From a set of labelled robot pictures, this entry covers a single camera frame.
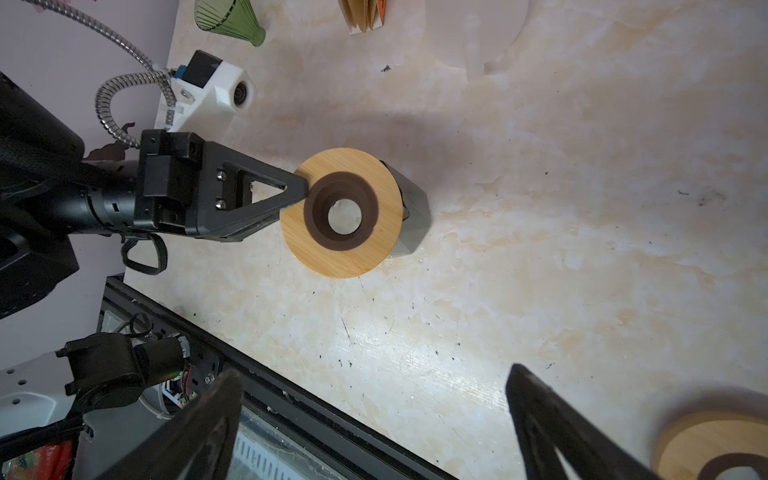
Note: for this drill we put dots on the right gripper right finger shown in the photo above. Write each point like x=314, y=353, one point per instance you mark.
x=550, y=431

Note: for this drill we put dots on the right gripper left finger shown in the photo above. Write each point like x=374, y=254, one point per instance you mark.
x=197, y=443

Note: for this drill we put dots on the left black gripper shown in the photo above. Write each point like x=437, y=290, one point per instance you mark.
x=187, y=187

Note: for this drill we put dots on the wooden ring holder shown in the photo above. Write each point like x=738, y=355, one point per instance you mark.
x=352, y=217
x=705, y=445

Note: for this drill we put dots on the green glass dripper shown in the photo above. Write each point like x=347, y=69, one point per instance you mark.
x=231, y=18

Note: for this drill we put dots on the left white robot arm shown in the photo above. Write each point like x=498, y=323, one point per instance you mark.
x=48, y=194

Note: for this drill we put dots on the coffee filter pack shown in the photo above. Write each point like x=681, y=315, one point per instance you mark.
x=362, y=16

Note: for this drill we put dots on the clear plastic dripper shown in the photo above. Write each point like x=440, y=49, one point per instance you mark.
x=469, y=34

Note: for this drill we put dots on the white cable duct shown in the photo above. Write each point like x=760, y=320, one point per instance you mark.
x=252, y=460

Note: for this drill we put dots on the black base frame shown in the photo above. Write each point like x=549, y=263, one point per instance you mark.
x=359, y=451

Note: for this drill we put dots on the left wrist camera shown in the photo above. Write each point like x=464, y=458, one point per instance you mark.
x=212, y=93

